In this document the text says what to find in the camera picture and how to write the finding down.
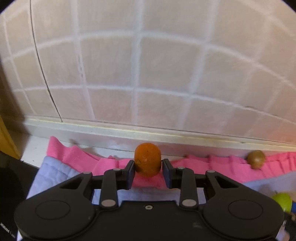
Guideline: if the green apple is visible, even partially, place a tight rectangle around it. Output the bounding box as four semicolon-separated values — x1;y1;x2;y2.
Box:
272;193;293;212

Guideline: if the large orange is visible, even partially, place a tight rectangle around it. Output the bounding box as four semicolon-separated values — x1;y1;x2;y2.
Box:
134;143;162;178

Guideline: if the brown kiwi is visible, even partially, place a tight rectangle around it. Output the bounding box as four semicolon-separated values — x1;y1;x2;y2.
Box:
246;150;266;170

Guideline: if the pink ruffled cloth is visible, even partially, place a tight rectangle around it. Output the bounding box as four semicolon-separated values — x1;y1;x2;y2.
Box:
47;137;295;191

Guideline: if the blue quilted mat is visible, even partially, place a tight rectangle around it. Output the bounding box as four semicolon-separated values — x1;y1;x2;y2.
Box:
16;155;296;241

